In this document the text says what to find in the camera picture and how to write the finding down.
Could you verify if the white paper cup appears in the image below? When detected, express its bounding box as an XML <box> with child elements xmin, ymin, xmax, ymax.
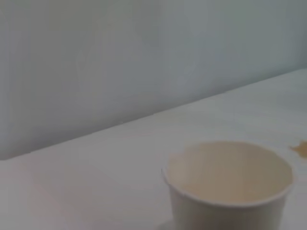
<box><xmin>161</xmin><ymin>140</ymin><xmax>297</xmax><ymax>230</ymax></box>

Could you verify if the brown water stain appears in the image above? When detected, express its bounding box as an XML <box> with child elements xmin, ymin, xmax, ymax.
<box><xmin>288</xmin><ymin>139</ymin><xmax>307</xmax><ymax>161</ymax></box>

